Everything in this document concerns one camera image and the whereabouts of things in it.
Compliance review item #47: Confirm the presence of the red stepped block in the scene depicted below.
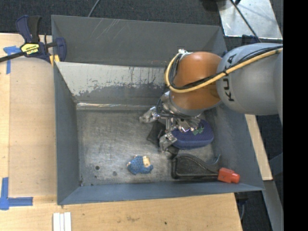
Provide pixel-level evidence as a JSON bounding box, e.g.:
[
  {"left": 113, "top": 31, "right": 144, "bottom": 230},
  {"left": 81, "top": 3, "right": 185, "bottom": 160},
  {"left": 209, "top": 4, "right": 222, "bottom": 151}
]
[{"left": 217, "top": 167, "right": 241, "bottom": 184}]

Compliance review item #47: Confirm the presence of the black wedge-shaped object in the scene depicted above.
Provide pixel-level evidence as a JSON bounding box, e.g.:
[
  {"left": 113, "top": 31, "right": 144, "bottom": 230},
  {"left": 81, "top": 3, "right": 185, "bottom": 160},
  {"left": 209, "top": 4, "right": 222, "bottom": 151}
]
[{"left": 171, "top": 153, "right": 220, "bottom": 180}]

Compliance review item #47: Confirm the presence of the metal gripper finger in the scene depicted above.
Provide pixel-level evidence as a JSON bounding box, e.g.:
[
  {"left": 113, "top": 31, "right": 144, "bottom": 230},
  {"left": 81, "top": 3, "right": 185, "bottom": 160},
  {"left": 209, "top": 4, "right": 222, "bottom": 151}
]
[
  {"left": 158, "top": 132, "right": 178, "bottom": 153},
  {"left": 139, "top": 106, "right": 159, "bottom": 124}
]

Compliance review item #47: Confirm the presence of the grey metal bin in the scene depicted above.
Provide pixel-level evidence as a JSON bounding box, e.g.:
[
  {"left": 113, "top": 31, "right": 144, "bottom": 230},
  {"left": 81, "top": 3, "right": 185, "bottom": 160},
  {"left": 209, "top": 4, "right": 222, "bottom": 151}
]
[{"left": 50, "top": 14, "right": 266, "bottom": 206}]

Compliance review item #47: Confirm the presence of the black flat block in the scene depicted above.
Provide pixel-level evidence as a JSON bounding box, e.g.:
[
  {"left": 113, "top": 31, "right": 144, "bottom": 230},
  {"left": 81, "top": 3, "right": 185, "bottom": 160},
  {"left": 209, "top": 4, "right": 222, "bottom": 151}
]
[{"left": 146, "top": 121, "right": 180, "bottom": 155}]

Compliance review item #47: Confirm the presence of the blue and tan toy animal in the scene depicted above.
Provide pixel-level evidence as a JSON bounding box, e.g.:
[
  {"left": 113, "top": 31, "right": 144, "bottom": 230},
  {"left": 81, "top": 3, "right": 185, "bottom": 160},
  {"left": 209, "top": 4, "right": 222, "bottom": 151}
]
[{"left": 126, "top": 155, "right": 154, "bottom": 176}]

